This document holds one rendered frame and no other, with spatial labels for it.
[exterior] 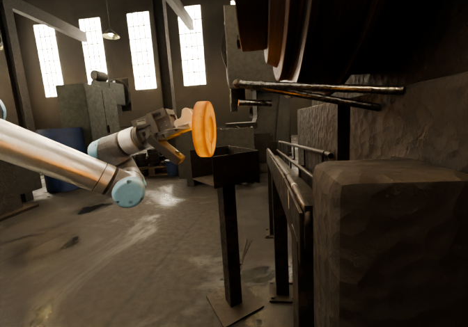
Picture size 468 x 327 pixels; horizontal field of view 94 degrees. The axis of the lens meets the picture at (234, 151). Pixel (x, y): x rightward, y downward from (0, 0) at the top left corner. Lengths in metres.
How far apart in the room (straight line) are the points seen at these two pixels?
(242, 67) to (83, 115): 2.39
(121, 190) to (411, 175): 0.54
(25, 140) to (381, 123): 0.64
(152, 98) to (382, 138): 11.46
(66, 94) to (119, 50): 8.87
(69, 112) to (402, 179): 3.99
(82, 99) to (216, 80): 7.62
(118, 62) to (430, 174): 12.63
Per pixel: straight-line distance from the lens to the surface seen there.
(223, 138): 2.82
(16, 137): 0.62
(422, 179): 0.20
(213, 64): 10.91
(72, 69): 14.07
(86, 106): 3.86
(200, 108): 0.58
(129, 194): 0.60
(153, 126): 0.64
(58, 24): 12.64
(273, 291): 1.28
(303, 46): 0.31
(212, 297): 1.27
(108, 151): 0.72
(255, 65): 3.10
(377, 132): 0.35
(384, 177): 0.19
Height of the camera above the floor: 0.85
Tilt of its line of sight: 8 degrees down
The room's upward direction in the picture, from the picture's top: 4 degrees counter-clockwise
